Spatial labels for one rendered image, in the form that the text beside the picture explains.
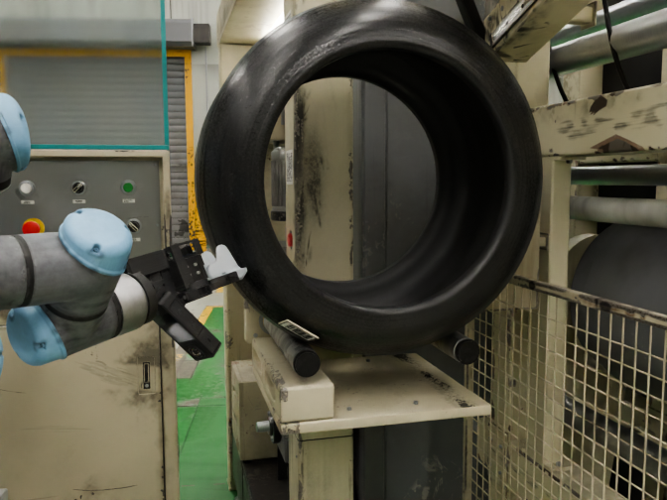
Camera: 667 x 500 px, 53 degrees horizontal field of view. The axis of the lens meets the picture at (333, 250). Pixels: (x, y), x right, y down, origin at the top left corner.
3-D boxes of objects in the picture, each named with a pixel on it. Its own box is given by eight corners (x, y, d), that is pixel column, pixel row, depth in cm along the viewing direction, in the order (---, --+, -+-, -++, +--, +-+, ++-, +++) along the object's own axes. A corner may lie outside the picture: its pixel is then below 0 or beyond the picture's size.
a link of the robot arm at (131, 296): (131, 331, 81) (95, 344, 85) (160, 319, 84) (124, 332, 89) (109, 274, 80) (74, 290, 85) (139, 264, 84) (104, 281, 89)
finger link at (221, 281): (242, 267, 97) (199, 283, 90) (246, 277, 97) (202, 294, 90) (221, 276, 99) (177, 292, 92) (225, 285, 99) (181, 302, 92)
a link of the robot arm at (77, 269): (46, 259, 63) (21, 333, 69) (150, 250, 71) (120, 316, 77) (18, 204, 67) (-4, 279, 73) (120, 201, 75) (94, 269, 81)
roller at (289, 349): (285, 326, 140) (264, 332, 139) (281, 307, 140) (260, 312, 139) (324, 373, 107) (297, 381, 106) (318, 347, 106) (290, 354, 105)
